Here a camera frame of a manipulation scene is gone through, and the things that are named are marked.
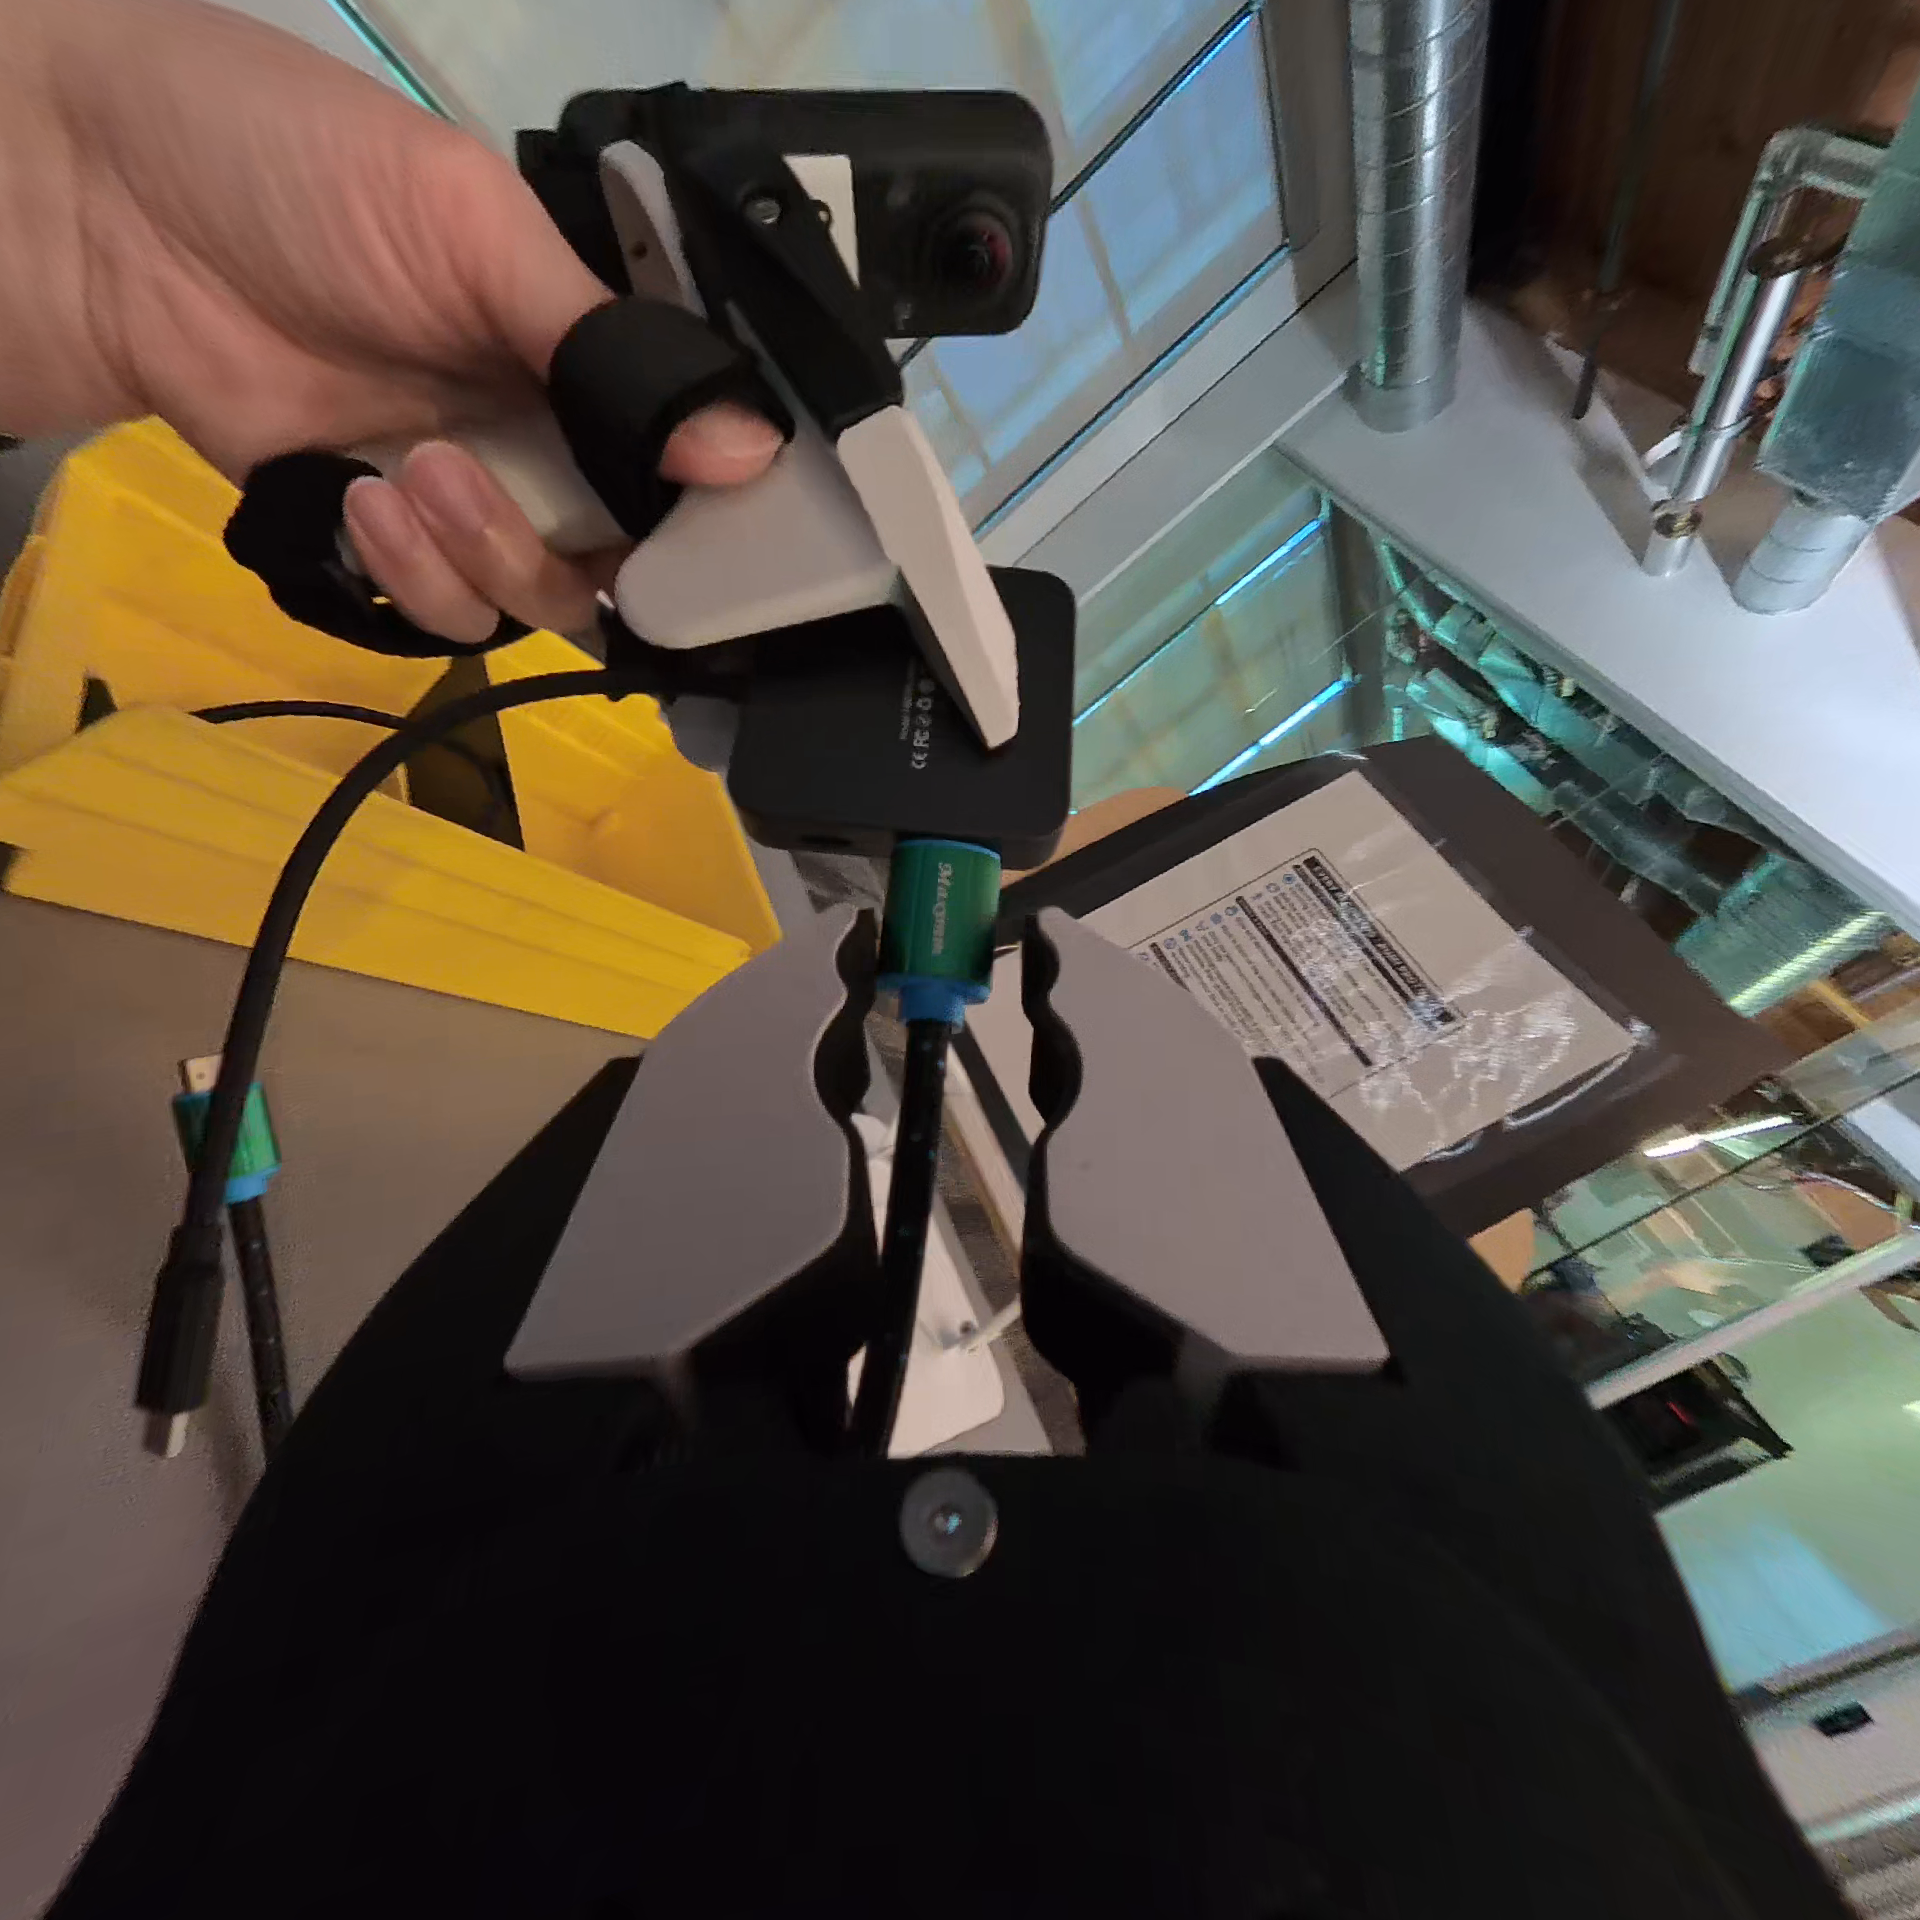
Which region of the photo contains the black usb-c cable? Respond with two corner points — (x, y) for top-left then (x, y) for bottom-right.
(138, 669), (676, 1461)

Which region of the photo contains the silver ventilation duct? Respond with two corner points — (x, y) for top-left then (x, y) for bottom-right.
(1342, 0), (1498, 432)

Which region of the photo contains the yellow plastic bin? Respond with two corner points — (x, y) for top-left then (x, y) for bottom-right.
(0, 417), (783, 1041)

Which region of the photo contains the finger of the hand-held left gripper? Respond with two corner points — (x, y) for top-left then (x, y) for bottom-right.
(830, 402), (1028, 753)

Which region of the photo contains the black adapter hub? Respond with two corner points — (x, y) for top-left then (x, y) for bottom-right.
(661, 567), (1078, 874)

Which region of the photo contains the silver metal rod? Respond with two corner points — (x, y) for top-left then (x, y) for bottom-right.
(1642, 240), (1825, 579)

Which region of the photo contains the galvanised duct box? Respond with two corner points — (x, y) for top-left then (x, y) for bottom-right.
(1732, 128), (1920, 617)

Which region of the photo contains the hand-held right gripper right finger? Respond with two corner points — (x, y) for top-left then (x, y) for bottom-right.
(1017, 907), (1393, 1384)

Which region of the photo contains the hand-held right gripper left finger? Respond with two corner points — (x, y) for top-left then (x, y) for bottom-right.
(503, 903), (885, 1384)

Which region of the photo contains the instruction sheet in clear holder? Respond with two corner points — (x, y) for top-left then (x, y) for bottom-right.
(1122, 768), (1642, 1175)

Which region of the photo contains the black braided hdmi cable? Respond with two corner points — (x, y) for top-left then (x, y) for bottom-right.
(170, 698), (1004, 1466)

